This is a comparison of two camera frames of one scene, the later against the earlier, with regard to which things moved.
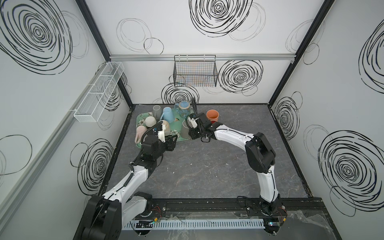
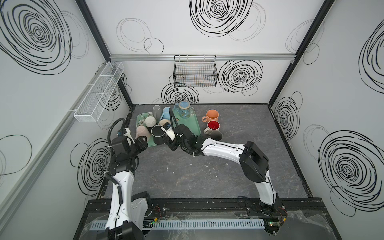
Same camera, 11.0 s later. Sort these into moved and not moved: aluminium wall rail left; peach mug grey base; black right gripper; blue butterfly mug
Moved: black right gripper
Not moved: blue butterfly mug; aluminium wall rail left; peach mug grey base
